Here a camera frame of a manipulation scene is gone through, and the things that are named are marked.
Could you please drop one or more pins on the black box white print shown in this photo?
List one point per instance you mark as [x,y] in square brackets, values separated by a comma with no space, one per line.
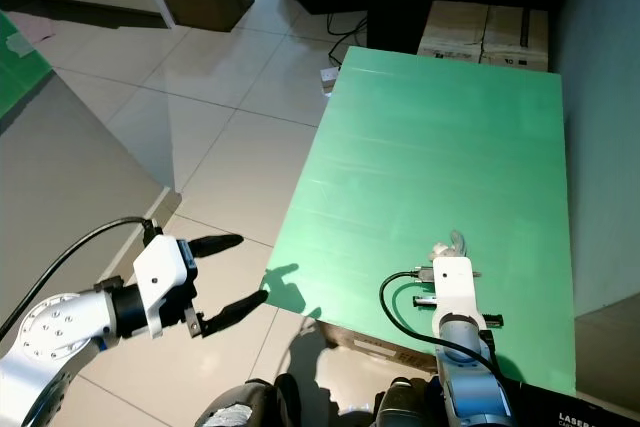
[580,409]

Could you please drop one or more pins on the white power strip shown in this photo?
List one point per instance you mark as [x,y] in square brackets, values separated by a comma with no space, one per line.
[330,76]

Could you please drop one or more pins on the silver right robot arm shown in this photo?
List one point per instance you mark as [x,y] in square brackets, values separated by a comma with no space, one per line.
[475,377]

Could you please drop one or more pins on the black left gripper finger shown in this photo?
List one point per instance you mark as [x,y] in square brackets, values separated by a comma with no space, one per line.
[215,245]
[238,311]

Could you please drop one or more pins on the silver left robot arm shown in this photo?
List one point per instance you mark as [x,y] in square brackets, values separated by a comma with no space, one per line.
[50,342]

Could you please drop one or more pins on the pale cardboard box black stripe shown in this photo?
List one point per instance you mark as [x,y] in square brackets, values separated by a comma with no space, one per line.
[518,39]

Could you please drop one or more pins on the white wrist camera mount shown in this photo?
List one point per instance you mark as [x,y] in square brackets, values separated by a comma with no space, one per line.
[160,277]
[454,285]

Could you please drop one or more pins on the black robot leg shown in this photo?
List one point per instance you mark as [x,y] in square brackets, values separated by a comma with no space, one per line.
[245,407]
[405,407]

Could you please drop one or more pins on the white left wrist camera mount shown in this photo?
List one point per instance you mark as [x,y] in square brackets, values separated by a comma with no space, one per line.
[160,277]

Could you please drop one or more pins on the grey tape piece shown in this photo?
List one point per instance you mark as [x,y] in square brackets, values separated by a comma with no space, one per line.
[20,44]

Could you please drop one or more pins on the green board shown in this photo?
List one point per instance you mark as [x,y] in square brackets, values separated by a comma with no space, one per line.
[20,77]

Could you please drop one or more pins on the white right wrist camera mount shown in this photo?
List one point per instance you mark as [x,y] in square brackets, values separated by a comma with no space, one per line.
[454,285]

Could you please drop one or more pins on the black robot right leg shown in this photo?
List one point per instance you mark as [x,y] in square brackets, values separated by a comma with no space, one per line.
[405,407]

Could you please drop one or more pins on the black robot left leg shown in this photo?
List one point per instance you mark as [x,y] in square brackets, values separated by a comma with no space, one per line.
[245,407]

